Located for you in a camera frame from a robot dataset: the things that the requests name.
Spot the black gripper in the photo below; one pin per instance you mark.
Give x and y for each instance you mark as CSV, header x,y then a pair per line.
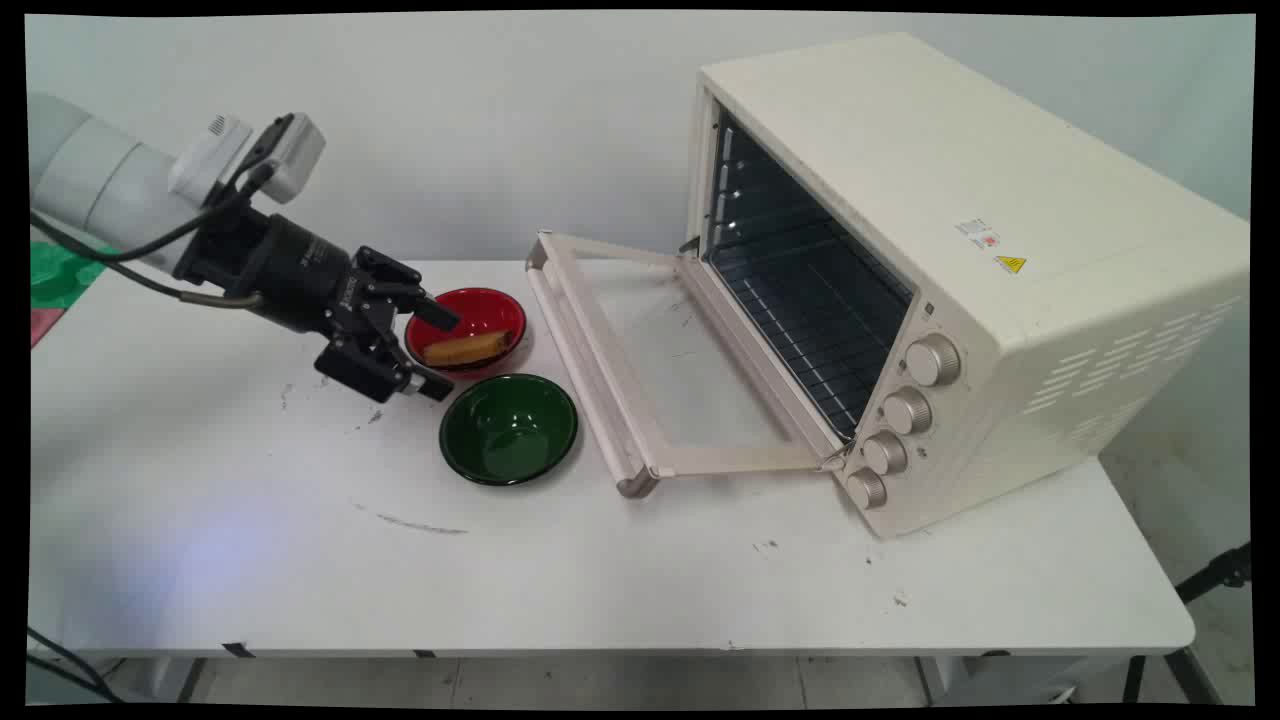
x,y
290,272

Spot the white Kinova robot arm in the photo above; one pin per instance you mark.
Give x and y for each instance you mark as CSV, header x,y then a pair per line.
x,y
95,180

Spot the yellow bread stick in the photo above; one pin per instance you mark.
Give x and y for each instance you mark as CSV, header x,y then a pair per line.
x,y
465,348

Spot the red bowl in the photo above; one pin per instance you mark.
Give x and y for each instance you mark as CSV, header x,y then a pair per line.
x,y
478,318

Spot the green bowl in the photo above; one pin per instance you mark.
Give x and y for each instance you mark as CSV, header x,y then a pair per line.
x,y
509,429

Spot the cream glass oven door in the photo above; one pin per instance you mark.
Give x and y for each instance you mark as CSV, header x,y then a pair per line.
x,y
620,370

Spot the metal oven rack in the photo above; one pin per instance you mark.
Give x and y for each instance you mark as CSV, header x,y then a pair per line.
x,y
815,325

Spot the green foam mat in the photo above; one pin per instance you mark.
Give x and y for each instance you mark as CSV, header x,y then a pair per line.
x,y
58,272

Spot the red foam mat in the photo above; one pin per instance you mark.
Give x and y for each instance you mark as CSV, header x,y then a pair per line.
x,y
42,324

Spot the largest silver oven knob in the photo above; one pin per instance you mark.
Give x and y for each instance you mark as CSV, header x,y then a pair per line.
x,y
933,360

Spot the white red label sticker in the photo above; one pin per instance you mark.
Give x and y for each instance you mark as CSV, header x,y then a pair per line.
x,y
978,233

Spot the cream toaster oven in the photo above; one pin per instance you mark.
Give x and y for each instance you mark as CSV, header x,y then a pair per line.
x,y
1000,260

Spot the yellow warning sticker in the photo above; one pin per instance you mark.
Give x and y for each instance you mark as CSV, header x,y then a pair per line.
x,y
1010,264

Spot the black table leg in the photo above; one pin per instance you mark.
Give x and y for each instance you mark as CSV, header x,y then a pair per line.
x,y
1135,678

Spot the black tripod leg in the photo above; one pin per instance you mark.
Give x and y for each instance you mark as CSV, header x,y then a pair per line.
x,y
1215,572

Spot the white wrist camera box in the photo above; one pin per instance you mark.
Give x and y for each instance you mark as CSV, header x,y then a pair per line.
x,y
262,155

